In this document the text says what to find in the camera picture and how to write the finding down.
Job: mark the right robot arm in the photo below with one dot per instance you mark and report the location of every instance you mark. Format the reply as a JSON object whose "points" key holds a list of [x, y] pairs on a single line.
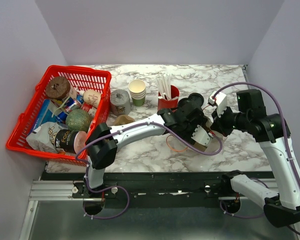
{"points": [[281, 207]]}

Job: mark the brown cardboard cup carrier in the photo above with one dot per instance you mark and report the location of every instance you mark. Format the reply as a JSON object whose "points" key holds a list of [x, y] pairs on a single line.
{"points": [[123, 120]]}

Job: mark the beige paper bag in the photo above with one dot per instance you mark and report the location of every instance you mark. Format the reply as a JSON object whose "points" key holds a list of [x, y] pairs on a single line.
{"points": [[175, 145]]}

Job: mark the red plastic basket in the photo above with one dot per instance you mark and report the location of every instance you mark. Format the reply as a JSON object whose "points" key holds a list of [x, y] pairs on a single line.
{"points": [[84, 78]]}

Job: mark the blue white package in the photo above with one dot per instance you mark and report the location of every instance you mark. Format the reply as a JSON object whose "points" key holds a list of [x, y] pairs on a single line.
{"points": [[47, 113]]}

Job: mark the brown cork roll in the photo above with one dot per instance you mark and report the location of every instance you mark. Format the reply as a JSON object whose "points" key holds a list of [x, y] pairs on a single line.
{"points": [[58, 88]]}

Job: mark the stack of paper cups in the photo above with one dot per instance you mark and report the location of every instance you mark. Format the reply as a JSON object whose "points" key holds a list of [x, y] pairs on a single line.
{"points": [[137, 90]]}

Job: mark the white wrapped straws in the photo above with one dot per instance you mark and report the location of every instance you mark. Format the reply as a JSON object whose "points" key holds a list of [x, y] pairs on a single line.
{"points": [[163, 83]]}

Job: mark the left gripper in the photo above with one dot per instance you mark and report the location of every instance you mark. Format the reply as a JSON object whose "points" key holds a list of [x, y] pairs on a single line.
{"points": [[198, 120]]}

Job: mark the stack of black lids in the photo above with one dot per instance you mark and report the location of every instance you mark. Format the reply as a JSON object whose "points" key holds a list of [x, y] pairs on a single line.
{"points": [[193, 97]]}

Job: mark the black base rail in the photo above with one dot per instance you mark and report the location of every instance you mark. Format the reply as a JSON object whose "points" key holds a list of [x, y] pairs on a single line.
{"points": [[153, 190]]}

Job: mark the aluminium frame rail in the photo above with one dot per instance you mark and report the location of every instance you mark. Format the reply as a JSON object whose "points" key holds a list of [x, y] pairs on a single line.
{"points": [[53, 215]]}

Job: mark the beige bottle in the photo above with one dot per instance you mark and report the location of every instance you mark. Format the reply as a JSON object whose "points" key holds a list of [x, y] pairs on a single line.
{"points": [[92, 97]]}

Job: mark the grey toilet paper roll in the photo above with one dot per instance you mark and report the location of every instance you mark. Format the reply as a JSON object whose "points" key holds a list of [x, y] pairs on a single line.
{"points": [[120, 102]]}

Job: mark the blue red can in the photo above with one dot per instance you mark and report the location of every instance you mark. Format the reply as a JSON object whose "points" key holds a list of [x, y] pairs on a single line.
{"points": [[70, 105]]}

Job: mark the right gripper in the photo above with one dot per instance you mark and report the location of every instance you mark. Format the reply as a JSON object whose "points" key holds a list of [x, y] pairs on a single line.
{"points": [[218, 122]]}

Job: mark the white snack bag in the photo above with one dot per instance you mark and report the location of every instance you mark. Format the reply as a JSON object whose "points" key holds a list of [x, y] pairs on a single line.
{"points": [[42, 138]]}

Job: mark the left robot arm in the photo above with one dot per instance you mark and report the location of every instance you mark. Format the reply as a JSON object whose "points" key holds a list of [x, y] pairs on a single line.
{"points": [[187, 121]]}

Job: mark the green round melon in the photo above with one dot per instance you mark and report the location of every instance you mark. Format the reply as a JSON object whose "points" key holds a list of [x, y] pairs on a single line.
{"points": [[78, 120]]}

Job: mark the black pink can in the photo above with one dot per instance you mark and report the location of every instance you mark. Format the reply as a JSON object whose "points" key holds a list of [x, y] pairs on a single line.
{"points": [[68, 141]]}

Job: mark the red straw holder cup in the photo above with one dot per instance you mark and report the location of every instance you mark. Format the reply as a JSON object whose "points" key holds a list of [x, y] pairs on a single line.
{"points": [[168, 104]]}

